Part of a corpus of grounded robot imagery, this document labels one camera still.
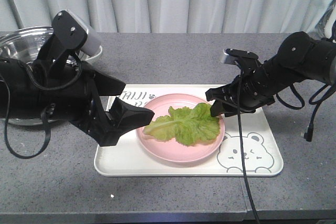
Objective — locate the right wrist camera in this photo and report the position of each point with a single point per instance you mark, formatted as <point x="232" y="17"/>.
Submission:
<point x="245" y="59"/>

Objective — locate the cream bear serving tray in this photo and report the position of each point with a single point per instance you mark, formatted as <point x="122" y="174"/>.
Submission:
<point x="245" y="145"/>

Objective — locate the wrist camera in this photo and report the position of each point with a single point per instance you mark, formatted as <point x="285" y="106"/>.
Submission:
<point x="71" y="32"/>
<point x="245" y="59"/>

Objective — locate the pink round plate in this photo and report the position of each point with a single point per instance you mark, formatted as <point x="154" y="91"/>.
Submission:
<point x="172" y="150"/>

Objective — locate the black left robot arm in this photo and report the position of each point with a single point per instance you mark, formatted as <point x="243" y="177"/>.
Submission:
<point x="91" y="103"/>

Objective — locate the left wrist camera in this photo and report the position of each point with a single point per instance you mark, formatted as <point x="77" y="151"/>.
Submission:
<point x="71" y="32"/>

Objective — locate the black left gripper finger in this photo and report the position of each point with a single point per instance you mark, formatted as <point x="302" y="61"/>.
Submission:
<point x="108" y="126"/>
<point x="105" y="85"/>

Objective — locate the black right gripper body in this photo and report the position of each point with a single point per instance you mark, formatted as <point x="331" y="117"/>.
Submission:
<point x="253" y="88"/>

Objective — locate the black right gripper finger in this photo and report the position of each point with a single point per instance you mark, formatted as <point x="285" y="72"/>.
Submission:
<point x="224" y="93"/>
<point x="218" y="108"/>

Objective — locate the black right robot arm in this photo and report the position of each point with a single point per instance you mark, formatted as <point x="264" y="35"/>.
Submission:
<point x="298" y="58"/>

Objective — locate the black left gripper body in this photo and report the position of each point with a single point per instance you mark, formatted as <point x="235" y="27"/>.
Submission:
<point x="21" y="99"/>

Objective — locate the green lettuce leaf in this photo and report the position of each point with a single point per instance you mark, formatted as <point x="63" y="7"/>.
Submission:
<point x="187" y="126"/>

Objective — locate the white pleated curtain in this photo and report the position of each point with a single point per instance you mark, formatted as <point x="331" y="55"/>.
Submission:
<point x="173" y="16"/>

